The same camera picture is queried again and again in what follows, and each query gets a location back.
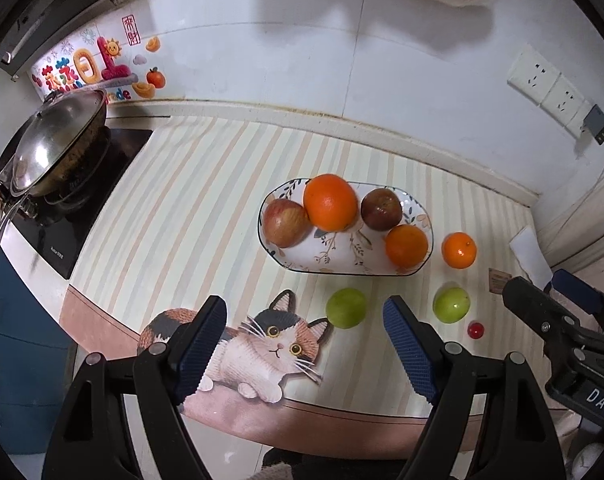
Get large orange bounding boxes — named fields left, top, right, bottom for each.
left=303, top=174, right=359, bottom=232

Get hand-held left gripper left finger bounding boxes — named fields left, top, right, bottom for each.
left=42, top=295, right=228, bottom=480

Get white paper sheet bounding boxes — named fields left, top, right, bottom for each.
left=509, top=225, right=555, bottom=288

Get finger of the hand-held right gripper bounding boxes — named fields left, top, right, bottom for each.
left=502, top=276, right=590, bottom=391
left=551, top=268, right=604, bottom=333

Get dark red apple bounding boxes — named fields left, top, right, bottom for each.
left=360, top=187, right=403, bottom=232

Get brown card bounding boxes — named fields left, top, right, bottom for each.
left=488, top=268, right=514, bottom=295

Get striped cat print mat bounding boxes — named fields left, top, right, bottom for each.
left=59, top=115, right=553, bottom=461

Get black cooktop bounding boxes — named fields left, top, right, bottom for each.
left=12, top=127, right=155, bottom=281

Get white wall socket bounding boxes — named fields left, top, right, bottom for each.
left=540, top=72, right=593, bottom=136
left=507, top=44, right=563, bottom=107

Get grey plug adapter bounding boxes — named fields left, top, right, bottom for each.
left=581, top=104, right=604, bottom=146

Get steel wok with lid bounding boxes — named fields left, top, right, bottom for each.
left=0, top=91, right=106, bottom=196

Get colourful wall stickers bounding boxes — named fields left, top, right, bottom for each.
left=30, top=15, right=167, bottom=106

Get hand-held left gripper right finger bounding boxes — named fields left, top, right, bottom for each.
left=383, top=295, right=568, bottom=480

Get blue cabinet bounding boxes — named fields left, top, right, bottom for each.
left=0, top=250, right=77, bottom=456

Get floral oval plate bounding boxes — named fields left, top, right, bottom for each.
left=258, top=179, right=435, bottom=277

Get small mandarin orange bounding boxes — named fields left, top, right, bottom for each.
left=442, top=232, right=478, bottom=269

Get dark wok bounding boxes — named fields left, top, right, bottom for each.
left=32, top=110, right=113, bottom=200

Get range hood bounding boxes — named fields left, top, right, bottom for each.
left=0, top=0, right=135, bottom=91

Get green jujube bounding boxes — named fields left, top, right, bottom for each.
left=433, top=287, right=470, bottom=322
left=326, top=287, right=367, bottom=330

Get medium orange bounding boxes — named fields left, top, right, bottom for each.
left=385, top=224, right=429, bottom=269

